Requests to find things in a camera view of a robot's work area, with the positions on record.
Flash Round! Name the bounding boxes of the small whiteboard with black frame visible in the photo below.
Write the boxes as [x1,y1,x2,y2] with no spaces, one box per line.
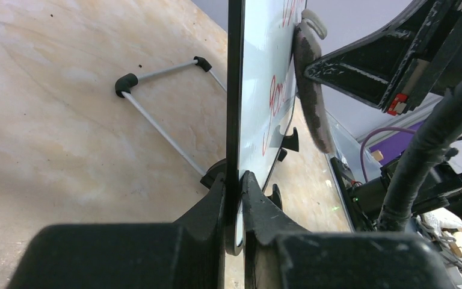
[225,1,307,256]

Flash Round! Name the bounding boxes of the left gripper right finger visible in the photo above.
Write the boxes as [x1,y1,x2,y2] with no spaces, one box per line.
[242,171,453,288]

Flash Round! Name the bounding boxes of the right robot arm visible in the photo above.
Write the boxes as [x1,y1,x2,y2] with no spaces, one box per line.
[304,1,462,231]

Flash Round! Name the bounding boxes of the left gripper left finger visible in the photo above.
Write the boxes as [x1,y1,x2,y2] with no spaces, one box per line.
[8,173,225,288]

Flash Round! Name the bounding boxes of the whiteboard wire stand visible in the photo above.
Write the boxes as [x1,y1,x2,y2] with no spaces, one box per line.
[114,56,226,188]

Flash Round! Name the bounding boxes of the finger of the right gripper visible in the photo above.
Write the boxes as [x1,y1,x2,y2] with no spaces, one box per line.
[304,1,462,112]

